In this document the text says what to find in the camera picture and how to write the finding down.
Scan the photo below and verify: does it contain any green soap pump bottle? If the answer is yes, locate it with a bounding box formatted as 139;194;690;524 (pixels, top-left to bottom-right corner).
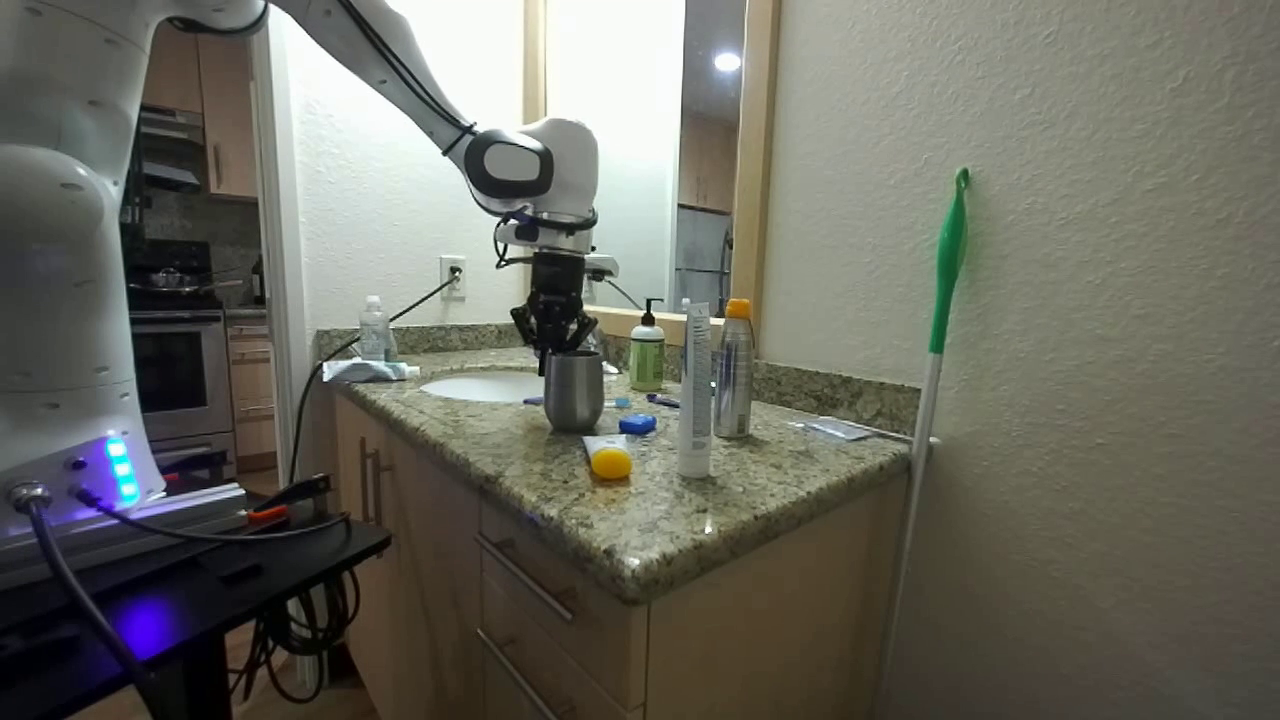
627;309;663;393

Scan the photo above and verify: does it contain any white tube yellow cap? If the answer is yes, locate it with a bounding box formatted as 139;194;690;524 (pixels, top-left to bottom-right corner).
585;436;631;483

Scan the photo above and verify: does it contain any silver spray can orange cap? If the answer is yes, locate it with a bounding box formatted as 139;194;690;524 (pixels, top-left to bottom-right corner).
716;294;753;439

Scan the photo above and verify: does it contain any blue bottle cap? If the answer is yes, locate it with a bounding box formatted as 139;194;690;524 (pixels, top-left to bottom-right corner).
619;410;655;436

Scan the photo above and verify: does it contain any black power cable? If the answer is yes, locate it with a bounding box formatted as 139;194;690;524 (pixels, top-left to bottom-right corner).
285;271;464;491

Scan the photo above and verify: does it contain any wooden framed mirror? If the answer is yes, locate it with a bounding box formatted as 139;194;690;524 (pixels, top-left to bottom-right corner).
524;0;778;339

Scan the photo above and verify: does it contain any tall white tube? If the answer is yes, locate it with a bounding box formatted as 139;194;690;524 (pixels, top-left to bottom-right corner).
678;299;710;481

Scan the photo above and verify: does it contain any white oval sink basin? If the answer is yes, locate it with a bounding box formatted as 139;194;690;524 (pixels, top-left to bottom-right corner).
425;366;544;403

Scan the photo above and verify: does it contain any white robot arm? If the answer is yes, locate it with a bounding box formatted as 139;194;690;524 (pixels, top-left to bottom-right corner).
0;0;599;502

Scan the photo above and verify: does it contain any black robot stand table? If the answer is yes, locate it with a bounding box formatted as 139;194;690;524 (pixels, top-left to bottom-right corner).
0;519;392;720

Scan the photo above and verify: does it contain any kitchen oven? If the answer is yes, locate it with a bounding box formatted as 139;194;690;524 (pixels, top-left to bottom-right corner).
127;293;231;449

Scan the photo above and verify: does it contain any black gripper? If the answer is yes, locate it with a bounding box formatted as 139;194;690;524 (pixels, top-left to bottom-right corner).
507;216;599;374

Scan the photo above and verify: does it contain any wooden vanity cabinet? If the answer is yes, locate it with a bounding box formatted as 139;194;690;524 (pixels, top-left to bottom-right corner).
331;387;906;720

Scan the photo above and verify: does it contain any orange black clamp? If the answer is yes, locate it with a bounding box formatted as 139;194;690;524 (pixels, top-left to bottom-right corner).
238;475;331;529

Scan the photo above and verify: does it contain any silver metal cup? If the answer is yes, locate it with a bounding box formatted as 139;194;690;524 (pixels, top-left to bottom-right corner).
544;351;602;431

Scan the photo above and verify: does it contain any clear plastic bottle white cap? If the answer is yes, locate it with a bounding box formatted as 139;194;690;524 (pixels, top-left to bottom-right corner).
355;294;392;361

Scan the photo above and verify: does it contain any wall power outlet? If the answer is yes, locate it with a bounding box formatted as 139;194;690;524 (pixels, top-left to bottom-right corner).
441;254;466;299

